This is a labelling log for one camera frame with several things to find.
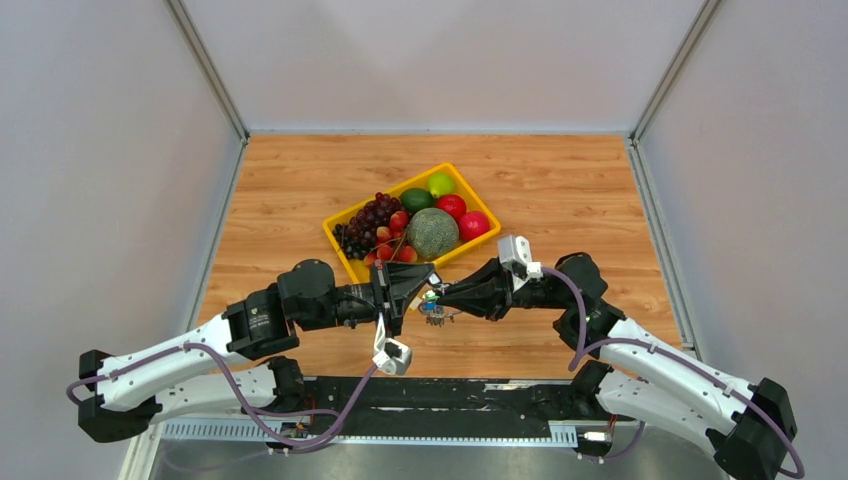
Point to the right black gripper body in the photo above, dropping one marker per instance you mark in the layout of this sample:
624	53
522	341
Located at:
533	294

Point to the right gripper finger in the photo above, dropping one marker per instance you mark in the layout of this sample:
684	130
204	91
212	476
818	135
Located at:
490	306
491	269

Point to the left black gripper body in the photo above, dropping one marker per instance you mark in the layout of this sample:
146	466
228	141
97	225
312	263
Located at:
393	322

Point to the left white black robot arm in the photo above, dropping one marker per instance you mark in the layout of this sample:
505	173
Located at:
237	357

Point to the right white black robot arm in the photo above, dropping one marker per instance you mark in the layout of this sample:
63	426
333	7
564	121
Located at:
746	427

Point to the pile of coloured tagged keys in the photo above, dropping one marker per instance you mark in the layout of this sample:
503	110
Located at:
427	304

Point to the pink red apple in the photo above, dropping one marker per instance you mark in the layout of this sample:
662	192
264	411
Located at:
472	225

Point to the green netted melon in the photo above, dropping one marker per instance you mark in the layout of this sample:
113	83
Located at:
432	233

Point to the dark purple grape bunch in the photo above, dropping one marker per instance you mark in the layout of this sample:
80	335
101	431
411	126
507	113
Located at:
357	236

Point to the yellow plastic tray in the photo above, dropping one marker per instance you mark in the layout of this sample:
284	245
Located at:
359	272

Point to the dark green avocado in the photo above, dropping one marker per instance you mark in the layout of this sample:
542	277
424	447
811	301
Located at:
415	199

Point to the light green lime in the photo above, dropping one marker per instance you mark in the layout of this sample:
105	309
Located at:
440	184

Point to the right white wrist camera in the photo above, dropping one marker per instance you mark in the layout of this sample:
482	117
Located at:
515	257

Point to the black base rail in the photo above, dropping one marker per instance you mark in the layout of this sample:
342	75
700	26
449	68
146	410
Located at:
421	411

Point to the right aluminium frame post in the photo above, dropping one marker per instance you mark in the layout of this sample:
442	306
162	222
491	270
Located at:
695	32

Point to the aluminium frame post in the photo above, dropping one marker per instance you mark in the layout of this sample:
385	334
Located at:
695	32
193	39

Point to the left aluminium frame post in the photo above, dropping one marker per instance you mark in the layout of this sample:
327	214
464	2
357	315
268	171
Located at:
193	39

